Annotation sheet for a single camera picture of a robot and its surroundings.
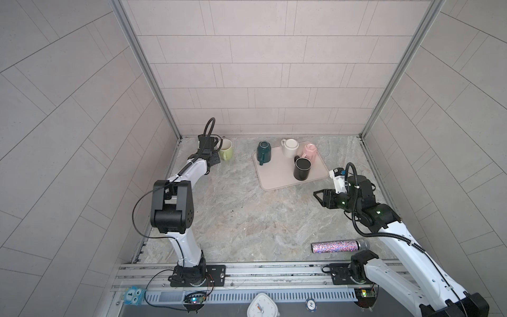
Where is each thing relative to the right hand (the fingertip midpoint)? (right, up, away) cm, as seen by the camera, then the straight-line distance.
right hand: (318, 193), depth 77 cm
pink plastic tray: (-14, +6, +24) cm, 28 cm away
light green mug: (-41, +16, +22) cm, 49 cm away
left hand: (-47, +16, +21) cm, 54 cm away
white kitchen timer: (-22, -34, -14) cm, 42 cm away
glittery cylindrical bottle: (+8, -20, -2) cm, 21 cm away
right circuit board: (+14, -35, -9) cm, 38 cm away
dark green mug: (-22, +16, +22) cm, 35 cm away
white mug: (-8, +19, +25) cm, 33 cm away
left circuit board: (-44, -33, -13) cm, 57 cm away
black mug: (-3, +10, +16) cm, 19 cm away
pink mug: (+2, +16, +22) cm, 27 cm away
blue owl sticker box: (-65, -32, -12) cm, 74 cm away
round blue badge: (-6, -35, -11) cm, 37 cm away
